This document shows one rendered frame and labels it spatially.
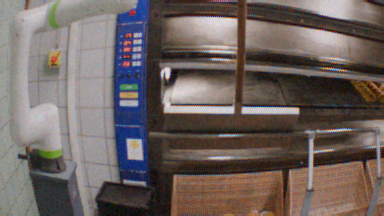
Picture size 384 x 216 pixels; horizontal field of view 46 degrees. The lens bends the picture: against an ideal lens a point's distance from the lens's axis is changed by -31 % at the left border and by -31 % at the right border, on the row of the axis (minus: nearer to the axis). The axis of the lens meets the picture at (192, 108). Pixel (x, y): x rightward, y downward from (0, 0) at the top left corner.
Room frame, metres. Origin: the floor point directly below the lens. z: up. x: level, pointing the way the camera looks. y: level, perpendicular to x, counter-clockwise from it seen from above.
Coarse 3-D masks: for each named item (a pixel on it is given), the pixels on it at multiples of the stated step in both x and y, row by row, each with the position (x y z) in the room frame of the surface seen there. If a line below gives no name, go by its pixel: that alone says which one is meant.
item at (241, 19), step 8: (240, 0) 1.76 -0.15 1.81; (240, 8) 1.80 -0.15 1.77; (240, 16) 1.84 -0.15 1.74; (240, 24) 1.88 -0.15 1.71; (240, 32) 1.91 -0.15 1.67; (240, 40) 1.95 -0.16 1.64; (240, 48) 1.99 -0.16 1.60; (240, 56) 2.03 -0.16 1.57; (240, 64) 2.07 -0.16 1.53; (240, 72) 2.11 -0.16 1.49; (240, 80) 2.16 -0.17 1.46; (240, 88) 2.20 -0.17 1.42; (240, 96) 2.25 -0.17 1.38
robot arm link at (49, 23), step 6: (60, 0) 1.78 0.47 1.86; (42, 6) 1.81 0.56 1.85; (48, 6) 1.80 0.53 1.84; (54, 6) 1.77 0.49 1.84; (48, 12) 1.77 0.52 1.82; (54, 12) 1.75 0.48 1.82; (48, 18) 1.77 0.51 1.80; (54, 18) 1.74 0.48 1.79; (48, 24) 1.78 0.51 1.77; (54, 24) 1.76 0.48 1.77; (42, 30) 1.80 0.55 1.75; (48, 30) 1.82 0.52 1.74
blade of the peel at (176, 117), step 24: (168, 120) 2.41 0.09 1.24; (192, 120) 2.40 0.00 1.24; (216, 120) 2.40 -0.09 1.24; (240, 120) 2.39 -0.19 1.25; (264, 120) 2.39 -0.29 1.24; (288, 120) 2.39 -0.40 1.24; (192, 144) 2.58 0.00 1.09; (216, 144) 2.57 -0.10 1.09; (240, 144) 2.57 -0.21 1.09; (264, 144) 2.57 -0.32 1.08; (288, 144) 2.58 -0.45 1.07
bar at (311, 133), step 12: (156, 132) 2.47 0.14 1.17; (168, 132) 2.47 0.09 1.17; (180, 132) 2.47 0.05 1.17; (192, 132) 2.47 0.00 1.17; (204, 132) 2.47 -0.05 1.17; (216, 132) 2.47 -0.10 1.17; (228, 132) 2.46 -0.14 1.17; (240, 132) 2.46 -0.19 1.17; (252, 132) 2.46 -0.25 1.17; (264, 132) 2.45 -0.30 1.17; (276, 132) 2.45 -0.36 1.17; (288, 132) 2.45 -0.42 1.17; (300, 132) 2.44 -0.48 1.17; (312, 132) 2.43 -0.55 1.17; (324, 132) 2.43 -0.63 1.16; (336, 132) 2.43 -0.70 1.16; (348, 132) 2.43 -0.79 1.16; (360, 132) 2.43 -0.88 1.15; (372, 132) 2.43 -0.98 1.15; (312, 144) 2.41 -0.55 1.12; (312, 156) 2.36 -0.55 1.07; (312, 168) 2.32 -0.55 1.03; (312, 192) 2.21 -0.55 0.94; (372, 204) 2.19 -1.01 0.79
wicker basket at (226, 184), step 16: (176, 176) 2.80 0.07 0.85; (192, 176) 2.80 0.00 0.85; (208, 176) 2.80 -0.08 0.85; (224, 176) 2.79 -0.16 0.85; (240, 176) 2.79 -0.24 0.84; (256, 176) 2.79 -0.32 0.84; (272, 176) 2.78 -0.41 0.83; (176, 192) 2.78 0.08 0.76; (192, 192) 2.78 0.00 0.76; (208, 192) 2.77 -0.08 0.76; (224, 192) 2.77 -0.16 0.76; (240, 192) 2.77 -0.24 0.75; (256, 192) 2.76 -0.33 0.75; (272, 192) 2.76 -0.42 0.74; (176, 208) 2.75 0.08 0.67; (192, 208) 2.76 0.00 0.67; (224, 208) 2.75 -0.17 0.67; (240, 208) 2.74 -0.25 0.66; (256, 208) 2.74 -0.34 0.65; (272, 208) 2.73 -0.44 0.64
